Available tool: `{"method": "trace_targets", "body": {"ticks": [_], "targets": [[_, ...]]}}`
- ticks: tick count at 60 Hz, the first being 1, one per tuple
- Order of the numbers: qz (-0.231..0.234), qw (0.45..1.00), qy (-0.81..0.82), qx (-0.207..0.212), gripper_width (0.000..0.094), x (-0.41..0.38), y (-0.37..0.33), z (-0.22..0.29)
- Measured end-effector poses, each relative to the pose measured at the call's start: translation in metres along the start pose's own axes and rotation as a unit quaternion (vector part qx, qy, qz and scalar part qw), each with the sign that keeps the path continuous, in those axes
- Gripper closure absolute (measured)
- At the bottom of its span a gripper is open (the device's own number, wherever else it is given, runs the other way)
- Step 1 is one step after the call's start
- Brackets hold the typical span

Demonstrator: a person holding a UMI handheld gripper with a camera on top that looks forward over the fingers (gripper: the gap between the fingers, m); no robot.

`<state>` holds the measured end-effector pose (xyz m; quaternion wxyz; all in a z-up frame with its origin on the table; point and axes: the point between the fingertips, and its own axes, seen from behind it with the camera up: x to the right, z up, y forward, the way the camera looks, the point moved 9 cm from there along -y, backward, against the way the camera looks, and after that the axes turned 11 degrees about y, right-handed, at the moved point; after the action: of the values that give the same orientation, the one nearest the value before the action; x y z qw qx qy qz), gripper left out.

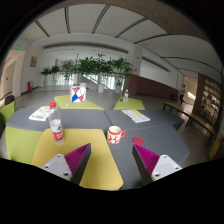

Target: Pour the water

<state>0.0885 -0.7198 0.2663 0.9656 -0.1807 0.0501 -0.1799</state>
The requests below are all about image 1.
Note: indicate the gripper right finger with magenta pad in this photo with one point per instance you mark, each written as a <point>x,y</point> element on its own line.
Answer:
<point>151,166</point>

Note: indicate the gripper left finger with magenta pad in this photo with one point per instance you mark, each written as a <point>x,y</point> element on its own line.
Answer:
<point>71,166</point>

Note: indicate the plastic water bottle red label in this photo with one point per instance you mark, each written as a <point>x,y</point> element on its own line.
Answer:
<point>56,124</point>

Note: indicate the red round coaster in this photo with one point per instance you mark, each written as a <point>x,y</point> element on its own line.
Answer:
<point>138,140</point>

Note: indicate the red and white mug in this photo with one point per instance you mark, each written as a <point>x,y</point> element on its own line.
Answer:
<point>115,134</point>

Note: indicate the yellow white booklet on right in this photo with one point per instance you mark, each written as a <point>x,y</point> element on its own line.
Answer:
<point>136,116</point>

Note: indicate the white magazine on left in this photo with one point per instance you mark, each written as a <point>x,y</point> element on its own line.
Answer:
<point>40,114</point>

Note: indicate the long wooden bench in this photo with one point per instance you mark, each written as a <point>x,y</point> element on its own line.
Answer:
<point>191,117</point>

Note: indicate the white box with coloured triangles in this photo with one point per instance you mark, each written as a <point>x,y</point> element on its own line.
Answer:
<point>77,94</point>

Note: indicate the small clear bottle far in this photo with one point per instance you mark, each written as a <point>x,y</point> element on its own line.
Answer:
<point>125,98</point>

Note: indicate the person walking in background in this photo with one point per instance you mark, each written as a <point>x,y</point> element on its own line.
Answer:
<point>182,93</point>

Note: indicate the lime green chair left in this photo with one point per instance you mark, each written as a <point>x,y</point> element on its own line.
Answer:
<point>7,111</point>

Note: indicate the wooden bookshelf on right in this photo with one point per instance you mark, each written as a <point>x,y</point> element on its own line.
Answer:
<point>208,99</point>

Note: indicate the red fire extinguisher box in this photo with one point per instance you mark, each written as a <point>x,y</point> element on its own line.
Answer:
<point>30,86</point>

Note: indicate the potted green plants row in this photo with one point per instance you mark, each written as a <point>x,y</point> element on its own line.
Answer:
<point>119,68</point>

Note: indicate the framed picture on wall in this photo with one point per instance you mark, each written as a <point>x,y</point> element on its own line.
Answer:
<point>33,62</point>

